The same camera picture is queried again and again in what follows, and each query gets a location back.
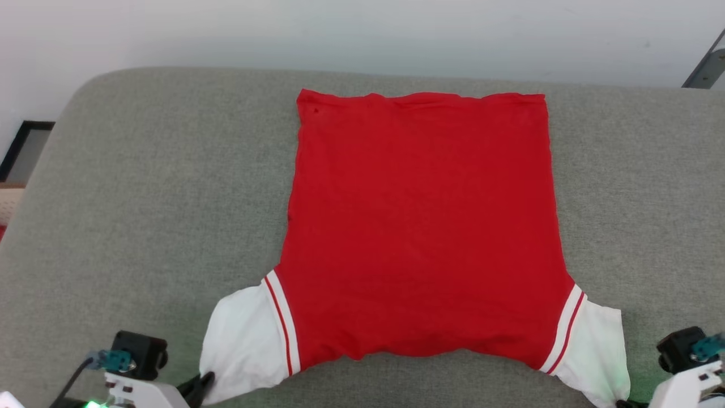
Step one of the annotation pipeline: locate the red white-sleeved t-shirt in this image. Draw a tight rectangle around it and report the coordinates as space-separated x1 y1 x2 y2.
198 88 631 408

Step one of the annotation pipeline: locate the grey metal bracket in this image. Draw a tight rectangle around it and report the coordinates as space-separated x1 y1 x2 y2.
682 28 725 90

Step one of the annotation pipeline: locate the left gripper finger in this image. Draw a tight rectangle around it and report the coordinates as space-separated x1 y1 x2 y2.
177 371 216 408

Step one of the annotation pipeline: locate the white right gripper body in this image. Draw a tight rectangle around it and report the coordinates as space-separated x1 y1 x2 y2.
649 360 725 408

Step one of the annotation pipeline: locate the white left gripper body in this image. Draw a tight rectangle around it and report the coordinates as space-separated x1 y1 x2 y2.
105 371 191 408

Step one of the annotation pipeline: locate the beige perforated laundry basket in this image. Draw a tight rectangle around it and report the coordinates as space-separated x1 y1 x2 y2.
0 182 27 228

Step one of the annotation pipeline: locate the camera cable teal plug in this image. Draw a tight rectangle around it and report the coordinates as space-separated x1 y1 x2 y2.
690 333 725 363
54 350 137 408

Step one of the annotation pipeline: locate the right camera cable teal plug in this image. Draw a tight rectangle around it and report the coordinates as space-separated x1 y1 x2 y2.
690 333 725 363

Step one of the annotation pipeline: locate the left camera cable teal plug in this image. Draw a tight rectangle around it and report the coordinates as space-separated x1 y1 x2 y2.
54 350 137 408

